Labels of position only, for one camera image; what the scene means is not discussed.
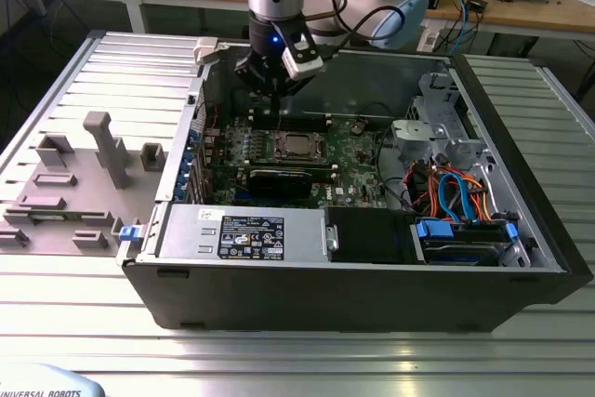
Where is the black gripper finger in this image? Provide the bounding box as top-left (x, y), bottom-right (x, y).
top-left (233, 53), bottom-right (279, 113)
top-left (277, 74), bottom-right (310, 113)

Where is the silver CPU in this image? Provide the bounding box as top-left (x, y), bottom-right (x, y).
top-left (284, 135), bottom-right (312, 153)

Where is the metal socket cover frame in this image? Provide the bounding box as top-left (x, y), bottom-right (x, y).
top-left (273, 129), bottom-right (325, 162)

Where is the RAM slot with white clips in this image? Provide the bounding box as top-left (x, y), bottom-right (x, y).
top-left (251, 117), bottom-right (332, 126)
top-left (250, 110), bottom-right (332, 117)

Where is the CPU socket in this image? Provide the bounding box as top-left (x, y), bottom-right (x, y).
top-left (271, 128), bottom-right (327, 163)

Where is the pale grey plastic clip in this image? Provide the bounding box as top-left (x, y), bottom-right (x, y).
top-left (192, 37), bottom-right (220, 66)

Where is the black graphics card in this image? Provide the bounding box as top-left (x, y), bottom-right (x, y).
top-left (247, 167), bottom-right (314, 200)

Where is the green motherboard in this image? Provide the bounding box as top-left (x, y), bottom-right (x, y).
top-left (204, 111), bottom-right (388, 208)

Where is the silver metal drive cage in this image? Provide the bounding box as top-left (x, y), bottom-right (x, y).
top-left (390, 70), bottom-right (495, 171)

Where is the white labelled box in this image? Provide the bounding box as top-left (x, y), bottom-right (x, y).
top-left (416, 20), bottom-right (441, 52)

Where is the silver power supply unit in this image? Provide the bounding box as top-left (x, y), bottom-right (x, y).
top-left (154, 204), bottom-right (327, 264)

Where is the blue disk carrier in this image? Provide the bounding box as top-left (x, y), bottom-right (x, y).
top-left (416, 216), bottom-right (520, 269)

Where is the blue case latch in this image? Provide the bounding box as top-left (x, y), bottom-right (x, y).
top-left (118, 224), bottom-right (142, 245)

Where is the grey parts rack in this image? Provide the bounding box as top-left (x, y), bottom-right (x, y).
top-left (0, 110), bottom-right (169, 258)

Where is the black PC case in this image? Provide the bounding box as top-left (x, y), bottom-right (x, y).
top-left (115, 38), bottom-right (594, 334)

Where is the hard disk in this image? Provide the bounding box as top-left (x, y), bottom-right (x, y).
top-left (423, 237), bottom-right (507, 269)

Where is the green RAM stick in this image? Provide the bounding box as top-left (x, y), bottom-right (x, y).
top-left (26, 212), bottom-right (84, 223)

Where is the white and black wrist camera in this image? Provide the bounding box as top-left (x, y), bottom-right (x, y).
top-left (280, 20), bottom-right (324, 83)

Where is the black cable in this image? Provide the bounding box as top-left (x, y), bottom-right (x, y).
top-left (375, 135), bottom-right (416, 213)

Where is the red cable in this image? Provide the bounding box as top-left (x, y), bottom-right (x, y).
top-left (401, 161), bottom-right (420, 194)

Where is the thin blue cable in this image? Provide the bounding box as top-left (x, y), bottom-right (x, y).
top-left (456, 0), bottom-right (472, 52)

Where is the blue flat cable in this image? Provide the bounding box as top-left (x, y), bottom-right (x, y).
top-left (438, 172), bottom-right (481, 225)

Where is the orange cable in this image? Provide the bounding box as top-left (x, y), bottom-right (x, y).
top-left (426, 163), bottom-right (493, 222)

